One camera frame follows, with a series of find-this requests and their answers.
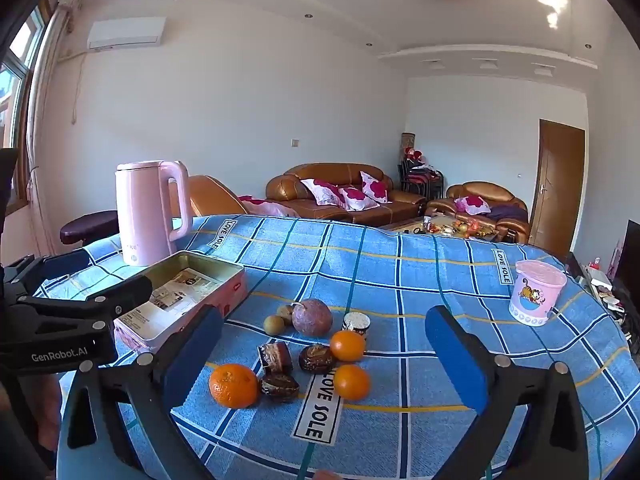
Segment round chocolate pastry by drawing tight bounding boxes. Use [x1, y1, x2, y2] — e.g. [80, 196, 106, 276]
[260, 373, 301, 403]
[298, 344, 332, 374]

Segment brown leather chair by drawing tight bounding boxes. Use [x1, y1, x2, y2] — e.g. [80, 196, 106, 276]
[170, 175, 248, 218]

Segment dark purple round stool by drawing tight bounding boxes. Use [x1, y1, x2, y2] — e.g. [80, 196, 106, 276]
[60, 210, 121, 246]

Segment white wall air conditioner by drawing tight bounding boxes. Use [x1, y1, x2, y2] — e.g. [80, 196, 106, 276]
[87, 16, 167, 51]

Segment white-topped cup pastry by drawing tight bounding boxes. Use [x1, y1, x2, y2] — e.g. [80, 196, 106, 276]
[342, 312, 371, 341]

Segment pink electric kettle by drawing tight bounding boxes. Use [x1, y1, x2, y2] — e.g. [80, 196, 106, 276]
[115, 160, 193, 267]

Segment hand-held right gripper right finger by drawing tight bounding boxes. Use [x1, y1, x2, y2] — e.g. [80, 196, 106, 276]
[425, 305, 586, 480]

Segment cluttered coffee table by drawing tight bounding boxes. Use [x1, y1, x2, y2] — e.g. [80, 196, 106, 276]
[390, 215, 518, 243]

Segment blue plaid tablecloth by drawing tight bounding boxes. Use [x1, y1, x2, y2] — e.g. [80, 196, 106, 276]
[32, 214, 640, 480]

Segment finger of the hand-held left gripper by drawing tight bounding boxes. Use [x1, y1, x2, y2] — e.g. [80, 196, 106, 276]
[19, 275, 154, 333]
[2, 250, 92, 297]

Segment brown wooden door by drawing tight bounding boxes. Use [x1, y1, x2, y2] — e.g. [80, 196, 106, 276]
[528, 119, 586, 256]

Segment brown leather armchair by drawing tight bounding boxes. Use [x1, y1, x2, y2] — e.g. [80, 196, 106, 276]
[426, 181, 531, 243]

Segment pink blanket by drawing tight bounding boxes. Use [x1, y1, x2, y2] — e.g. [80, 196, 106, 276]
[239, 195, 301, 218]

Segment black television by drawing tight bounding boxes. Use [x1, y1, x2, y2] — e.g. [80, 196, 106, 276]
[620, 220, 640, 306]

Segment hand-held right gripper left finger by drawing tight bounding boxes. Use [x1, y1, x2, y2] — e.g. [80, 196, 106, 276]
[56, 304, 224, 480]

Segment white red flower pillow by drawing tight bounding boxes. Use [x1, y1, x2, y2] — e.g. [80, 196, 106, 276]
[360, 171, 392, 204]
[300, 178, 346, 207]
[337, 186, 381, 211]
[454, 195, 491, 215]

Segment stacked black red chairs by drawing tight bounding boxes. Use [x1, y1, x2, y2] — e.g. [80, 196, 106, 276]
[397, 157, 446, 200]

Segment chocolate cake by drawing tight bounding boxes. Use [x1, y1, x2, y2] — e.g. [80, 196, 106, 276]
[257, 342, 294, 375]

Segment small pink cartoon bucket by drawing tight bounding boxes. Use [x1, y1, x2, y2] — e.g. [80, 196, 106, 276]
[509, 260, 568, 328]

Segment printed leaflet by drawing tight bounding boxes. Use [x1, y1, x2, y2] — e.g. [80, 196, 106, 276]
[120, 267, 226, 336]

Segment small orange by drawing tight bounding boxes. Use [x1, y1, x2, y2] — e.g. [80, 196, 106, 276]
[333, 364, 371, 401]
[330, 330, 367, 363]

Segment pink tin box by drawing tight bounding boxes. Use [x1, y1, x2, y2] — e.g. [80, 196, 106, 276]
[113, 251, 247, 355]

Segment large orange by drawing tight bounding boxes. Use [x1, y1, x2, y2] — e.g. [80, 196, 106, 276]
[208, 363, 260, 409]

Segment brown leather sofa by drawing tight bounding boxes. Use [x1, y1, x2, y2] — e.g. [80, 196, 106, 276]
[265, 162, 428, 227]

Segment window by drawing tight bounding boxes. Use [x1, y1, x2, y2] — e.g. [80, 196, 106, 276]
[0, 7, 51, 201]

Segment purple cloth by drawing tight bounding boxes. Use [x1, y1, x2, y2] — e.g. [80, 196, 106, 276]
[487, 204, 526, 221]

